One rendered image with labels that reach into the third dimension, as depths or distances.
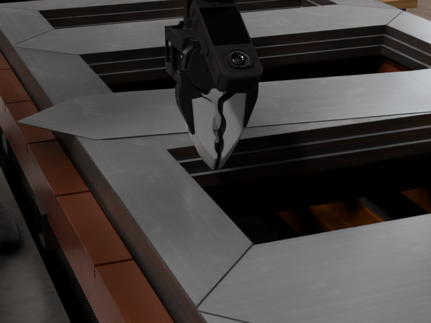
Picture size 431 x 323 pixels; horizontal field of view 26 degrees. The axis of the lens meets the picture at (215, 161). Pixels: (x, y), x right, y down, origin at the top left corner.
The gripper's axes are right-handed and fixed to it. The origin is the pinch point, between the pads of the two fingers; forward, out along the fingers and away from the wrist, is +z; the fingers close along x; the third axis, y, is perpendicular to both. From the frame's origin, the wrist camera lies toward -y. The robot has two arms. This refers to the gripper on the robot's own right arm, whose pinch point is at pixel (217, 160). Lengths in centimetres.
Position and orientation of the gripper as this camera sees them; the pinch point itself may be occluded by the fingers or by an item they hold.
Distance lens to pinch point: 102.7
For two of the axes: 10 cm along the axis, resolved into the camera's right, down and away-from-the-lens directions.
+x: -9.3, 1.3, -3.3
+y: -3.6, -3.5, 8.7
